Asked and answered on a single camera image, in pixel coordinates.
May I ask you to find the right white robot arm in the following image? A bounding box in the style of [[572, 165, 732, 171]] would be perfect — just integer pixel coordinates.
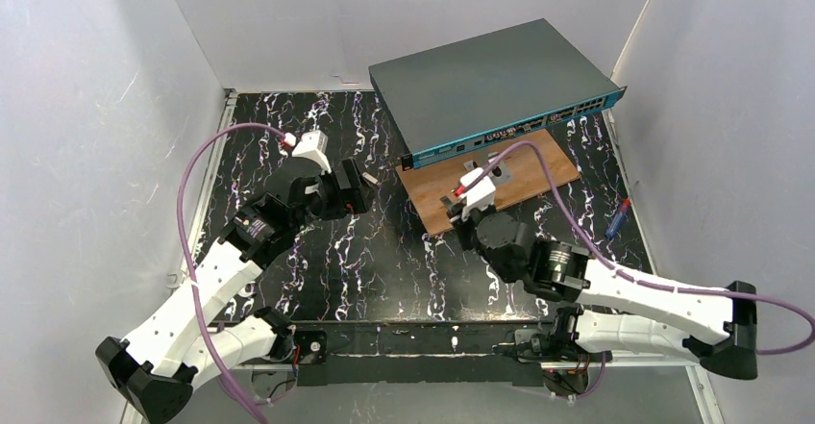
[[444, 201, 758, 381]]

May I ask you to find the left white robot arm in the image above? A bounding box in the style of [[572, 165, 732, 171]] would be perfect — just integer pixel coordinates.
[[95, 157, 379, 423]]

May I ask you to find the silver SFP module far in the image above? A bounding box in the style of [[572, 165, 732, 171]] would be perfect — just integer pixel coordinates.
[[362, 172, 380, 187]]

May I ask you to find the wooden base board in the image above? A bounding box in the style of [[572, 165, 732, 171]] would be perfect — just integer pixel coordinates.
[[396, 130, 580, 236]]

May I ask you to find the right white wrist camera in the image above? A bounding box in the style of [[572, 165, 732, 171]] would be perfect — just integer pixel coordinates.
[[441, 167, 497, 222]]

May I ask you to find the metal switch stand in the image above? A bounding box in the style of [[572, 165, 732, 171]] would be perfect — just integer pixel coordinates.
[[463, 152, 513, 186]]

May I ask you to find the grey teal network switch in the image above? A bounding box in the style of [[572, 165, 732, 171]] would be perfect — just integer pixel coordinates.
[[369, 19, 627, 170]]

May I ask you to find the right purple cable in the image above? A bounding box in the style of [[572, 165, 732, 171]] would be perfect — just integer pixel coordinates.
[[474, 139, 815, 400]]

